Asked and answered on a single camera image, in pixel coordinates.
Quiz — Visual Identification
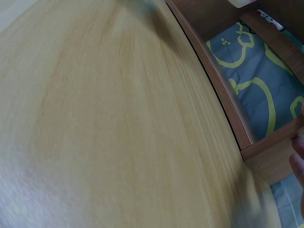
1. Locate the person's right hand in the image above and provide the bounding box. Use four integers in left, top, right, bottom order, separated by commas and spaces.
289, 101, 304, 189

